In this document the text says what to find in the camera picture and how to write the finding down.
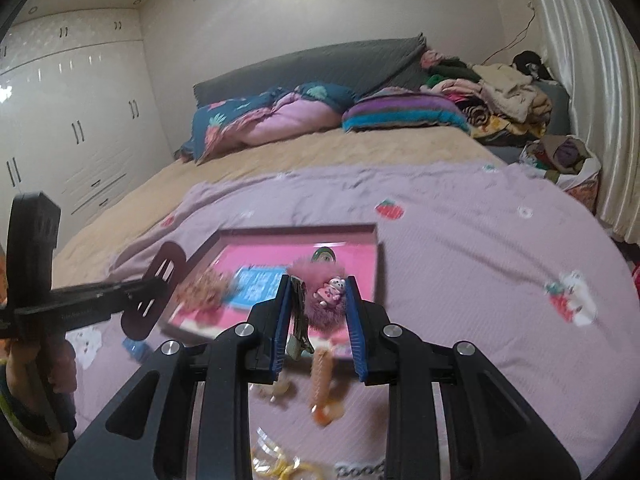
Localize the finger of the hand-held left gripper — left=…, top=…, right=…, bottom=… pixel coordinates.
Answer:
left=54, top=279, right=168, bottom=333

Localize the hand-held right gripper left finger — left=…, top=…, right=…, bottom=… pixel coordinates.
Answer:
left=55, top=274, right=293, bottom=480

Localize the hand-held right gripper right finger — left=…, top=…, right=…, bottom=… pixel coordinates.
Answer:
left=345, top=275, right=583, bottom=480

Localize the pink fluffy hair clip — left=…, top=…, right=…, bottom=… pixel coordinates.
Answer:
left=286, top=255, right=351, bottom=361

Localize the orange spiral hair tie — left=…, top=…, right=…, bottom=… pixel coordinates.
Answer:
left=307, top=347, right=347, bottom=427

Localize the clear beige hair ring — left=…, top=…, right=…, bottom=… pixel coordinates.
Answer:
left=256, top=379, right=297, bottom=405

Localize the pink tray box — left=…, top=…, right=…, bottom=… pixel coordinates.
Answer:
left=160, top=222, right=388, bottom=363

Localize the yellow hair ring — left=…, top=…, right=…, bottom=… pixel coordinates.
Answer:
left=250, top=447, right=331, bottom=480

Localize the person's left hand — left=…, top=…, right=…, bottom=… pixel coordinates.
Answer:
left=47, top=341, right=77, bottom=395

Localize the blue printed card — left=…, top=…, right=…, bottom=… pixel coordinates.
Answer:
left=229, top=266, right=287, bottom=312

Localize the brown spotted hair bow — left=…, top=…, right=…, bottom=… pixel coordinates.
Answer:
left=176, top=266, right=237, bottom=320

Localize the white wardrobe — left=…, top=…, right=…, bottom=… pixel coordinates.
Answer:
left=0, top=7, right=176, bottom=233

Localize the purple strawberry print blanket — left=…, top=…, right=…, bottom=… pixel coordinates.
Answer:
left=65, top=160, right=637, bottom=480

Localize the beige bedsheet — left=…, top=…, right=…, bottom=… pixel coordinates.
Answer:
left=50, top=125, right=507, bottom=283

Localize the blue strawberry print quilt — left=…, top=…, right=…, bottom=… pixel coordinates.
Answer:
left=175, top=82, right=358, bottom=166

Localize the purple striped pillow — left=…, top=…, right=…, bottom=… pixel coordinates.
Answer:
left=341, top=89, right=472, bottom=135

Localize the grey headboard cushion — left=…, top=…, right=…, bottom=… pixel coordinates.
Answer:
left=192, top=34, right=431, bottom=109

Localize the bag of clothes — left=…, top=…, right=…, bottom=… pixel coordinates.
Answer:
left=517, top=135, right=603, bottom=212

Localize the pile of folded clothes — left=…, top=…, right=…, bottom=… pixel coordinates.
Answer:
left=420, top=50, right=556, bottom=142

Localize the grey pillow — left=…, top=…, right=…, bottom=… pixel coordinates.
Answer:
left=536, top=81, right=572, bottom=137

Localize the black and white garment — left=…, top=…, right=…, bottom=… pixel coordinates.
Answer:
left=510, top=51, right=552, bottom=82

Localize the white satin curtain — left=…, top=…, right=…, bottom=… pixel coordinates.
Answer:
left=520, top=0, right=640, bottom=243

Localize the black wall cable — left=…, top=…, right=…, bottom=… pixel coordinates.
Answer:
left=482, top=0, right=540, bottom=64

